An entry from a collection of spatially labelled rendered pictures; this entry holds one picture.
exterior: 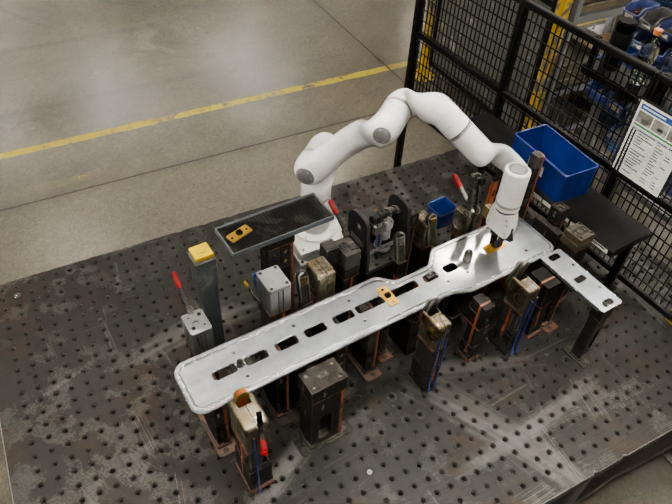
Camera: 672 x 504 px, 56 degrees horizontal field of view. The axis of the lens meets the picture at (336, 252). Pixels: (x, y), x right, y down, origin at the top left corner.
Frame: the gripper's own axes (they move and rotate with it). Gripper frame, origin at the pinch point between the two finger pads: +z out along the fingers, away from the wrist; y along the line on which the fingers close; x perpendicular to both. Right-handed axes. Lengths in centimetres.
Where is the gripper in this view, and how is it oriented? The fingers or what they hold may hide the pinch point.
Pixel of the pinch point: (496, 240)
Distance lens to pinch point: 228.1
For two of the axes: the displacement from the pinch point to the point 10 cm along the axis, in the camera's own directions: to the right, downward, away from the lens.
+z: -0.4, 7.1, 7.1
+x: 8.5, -3.5, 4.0
